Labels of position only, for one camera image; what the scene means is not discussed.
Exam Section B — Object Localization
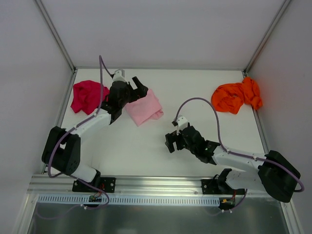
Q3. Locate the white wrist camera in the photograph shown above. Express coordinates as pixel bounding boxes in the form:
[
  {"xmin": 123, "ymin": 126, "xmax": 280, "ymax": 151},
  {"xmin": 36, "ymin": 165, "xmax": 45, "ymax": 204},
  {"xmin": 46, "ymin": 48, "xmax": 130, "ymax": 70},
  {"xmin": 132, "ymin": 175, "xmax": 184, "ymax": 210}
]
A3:
[
  {"xmin": 172, "ymin": 116, "xmax": 189, "ymax": 131},
  {"xmin": 112, "ymin": 69, "xmax": 126, "ymax": 82}
]

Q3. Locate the aluminium frame post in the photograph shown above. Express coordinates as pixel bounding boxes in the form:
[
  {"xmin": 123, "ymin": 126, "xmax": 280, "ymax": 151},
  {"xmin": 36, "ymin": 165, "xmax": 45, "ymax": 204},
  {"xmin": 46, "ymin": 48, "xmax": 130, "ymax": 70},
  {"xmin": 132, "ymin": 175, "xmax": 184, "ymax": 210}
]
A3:
[
  {"xmin": 242, "ymin": 0, "xmax": 292, "ymax": 76},
  {"xmin": 33, "ymin": 0, "xmax": 76, "ymax": 73}
]

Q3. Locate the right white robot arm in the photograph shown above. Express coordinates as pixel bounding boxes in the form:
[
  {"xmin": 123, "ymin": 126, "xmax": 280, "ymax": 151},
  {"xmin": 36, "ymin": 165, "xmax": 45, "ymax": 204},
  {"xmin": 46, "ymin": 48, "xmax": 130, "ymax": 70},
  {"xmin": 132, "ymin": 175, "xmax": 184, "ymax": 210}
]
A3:
[{"xmin": 165, "ymin": 125, "xmax": 301, "ymax": 203}]

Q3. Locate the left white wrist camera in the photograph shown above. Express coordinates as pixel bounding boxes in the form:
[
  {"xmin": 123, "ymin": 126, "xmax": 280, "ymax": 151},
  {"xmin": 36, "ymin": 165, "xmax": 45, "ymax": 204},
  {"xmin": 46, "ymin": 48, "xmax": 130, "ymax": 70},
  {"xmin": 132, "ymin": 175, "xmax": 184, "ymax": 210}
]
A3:
[{"xmin": 112, "ymin": 69, "xmax": 126, "ymax": 82}]

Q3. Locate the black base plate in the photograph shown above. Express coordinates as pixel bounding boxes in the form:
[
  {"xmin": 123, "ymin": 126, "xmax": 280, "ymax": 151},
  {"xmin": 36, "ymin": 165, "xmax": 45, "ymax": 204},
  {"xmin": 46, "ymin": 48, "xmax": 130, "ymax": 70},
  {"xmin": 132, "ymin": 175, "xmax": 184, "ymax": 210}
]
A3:
[
  {"xmin": 72, "ymin": 175, "xmax": 116, "ymax": 193},
  {"xmin": 200, "ymin": 177, "xmax": 246, "ymax": 195}
]

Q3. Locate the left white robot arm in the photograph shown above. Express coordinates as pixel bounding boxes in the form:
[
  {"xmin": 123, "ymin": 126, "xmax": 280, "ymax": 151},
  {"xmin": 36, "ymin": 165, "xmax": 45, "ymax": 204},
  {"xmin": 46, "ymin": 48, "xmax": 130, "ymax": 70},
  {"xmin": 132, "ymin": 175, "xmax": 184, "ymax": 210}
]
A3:
[{"xmin": 41, "ymin": 77, "xmax": 148, "ymax": 192}]

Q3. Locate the right aluminium frame post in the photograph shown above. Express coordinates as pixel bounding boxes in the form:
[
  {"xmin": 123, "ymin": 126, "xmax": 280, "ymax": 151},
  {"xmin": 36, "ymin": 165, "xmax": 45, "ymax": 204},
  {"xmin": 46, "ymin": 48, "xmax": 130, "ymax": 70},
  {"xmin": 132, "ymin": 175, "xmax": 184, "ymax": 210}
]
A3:
[{"xmin": 242, "ymin": 0, "xmax": 292, "ymax": 76}]

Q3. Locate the front aluminium rail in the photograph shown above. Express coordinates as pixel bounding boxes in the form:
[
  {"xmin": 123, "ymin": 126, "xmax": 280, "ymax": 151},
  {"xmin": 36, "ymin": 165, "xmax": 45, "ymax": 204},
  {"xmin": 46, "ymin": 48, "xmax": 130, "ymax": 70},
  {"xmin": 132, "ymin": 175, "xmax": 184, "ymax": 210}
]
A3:
[{"xmin": 27, "ymin": 174, "xmax": 291, "ymax": 197}]

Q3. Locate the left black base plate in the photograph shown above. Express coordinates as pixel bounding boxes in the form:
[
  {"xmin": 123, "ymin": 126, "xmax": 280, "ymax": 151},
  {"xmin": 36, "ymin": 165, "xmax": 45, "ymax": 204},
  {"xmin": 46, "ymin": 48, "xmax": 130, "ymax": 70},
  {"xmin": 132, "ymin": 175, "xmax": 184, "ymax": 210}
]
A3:
[{"xmin": 72, "ymin": 175, "xmax": 116, "ymax": 193}]

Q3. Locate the left aluminium frame post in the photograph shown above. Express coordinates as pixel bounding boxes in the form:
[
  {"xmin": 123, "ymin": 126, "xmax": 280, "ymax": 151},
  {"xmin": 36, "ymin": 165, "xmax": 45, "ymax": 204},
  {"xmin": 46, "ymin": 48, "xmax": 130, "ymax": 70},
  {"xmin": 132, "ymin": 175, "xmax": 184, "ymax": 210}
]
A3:
[{"xmin": 33, "ymin": 0, "xmax": 76, "ymax": 73}]

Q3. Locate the orange t shirt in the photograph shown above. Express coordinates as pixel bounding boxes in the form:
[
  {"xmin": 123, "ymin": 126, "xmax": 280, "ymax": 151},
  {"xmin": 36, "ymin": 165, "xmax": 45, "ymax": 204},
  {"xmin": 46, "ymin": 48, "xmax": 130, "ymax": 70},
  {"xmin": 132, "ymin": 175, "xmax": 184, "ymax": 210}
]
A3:
[{"xmin": 211, "ymin": 77, "xmax": 263, "ymax": 115}]

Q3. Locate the magenta t shirt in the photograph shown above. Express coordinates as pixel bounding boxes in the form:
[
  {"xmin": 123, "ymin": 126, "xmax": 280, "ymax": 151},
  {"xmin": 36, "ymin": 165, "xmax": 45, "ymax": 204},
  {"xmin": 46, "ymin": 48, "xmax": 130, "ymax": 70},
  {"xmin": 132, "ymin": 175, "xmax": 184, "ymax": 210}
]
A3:
[{"xmin": 71, "ymin": 80, "xmax": 110, "ymax": 115}]

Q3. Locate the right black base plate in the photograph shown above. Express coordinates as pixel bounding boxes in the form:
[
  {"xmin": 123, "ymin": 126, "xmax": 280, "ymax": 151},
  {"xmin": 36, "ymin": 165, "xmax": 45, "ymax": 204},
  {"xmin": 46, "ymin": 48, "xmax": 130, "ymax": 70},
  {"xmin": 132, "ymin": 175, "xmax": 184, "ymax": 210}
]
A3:
[{"xmin": 200, "ymin": 177, "xmax": 246, "ymax": 195}]

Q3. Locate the white slotted cable duct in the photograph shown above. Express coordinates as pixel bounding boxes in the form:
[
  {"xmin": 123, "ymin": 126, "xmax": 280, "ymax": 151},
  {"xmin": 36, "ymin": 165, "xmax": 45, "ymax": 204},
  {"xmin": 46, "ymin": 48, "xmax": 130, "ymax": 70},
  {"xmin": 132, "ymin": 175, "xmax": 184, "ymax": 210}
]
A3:
[{"xmin": 37, "ymin": 194, "xmax": 220, "ymax": 207}]

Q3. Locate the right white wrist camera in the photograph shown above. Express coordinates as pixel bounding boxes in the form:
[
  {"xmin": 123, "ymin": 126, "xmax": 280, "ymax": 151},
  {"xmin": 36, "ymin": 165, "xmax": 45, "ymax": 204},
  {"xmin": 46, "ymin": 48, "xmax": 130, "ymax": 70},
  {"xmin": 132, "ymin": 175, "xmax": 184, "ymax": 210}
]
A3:
[{"xmin": 172, "ymin": 116, "xmax": 189, "ymax": 131}]

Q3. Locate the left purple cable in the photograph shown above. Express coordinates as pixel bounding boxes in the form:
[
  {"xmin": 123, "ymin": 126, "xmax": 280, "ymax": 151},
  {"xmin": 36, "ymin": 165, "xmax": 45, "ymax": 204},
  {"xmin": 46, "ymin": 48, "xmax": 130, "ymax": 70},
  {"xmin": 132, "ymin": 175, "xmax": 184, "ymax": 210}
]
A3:
[{"xmin": 46, "ymin": 55, "xmax": 117, "ymax": 210}]

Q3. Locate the pink t shirt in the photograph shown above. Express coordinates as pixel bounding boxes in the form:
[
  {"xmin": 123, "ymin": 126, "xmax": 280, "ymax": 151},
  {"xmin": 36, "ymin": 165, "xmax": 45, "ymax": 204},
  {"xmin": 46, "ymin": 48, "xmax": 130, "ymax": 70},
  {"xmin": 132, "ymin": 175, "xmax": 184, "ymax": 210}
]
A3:
[{"xmin": 125, "ymin": 89, "xmax": 164, "ymax": 127}]

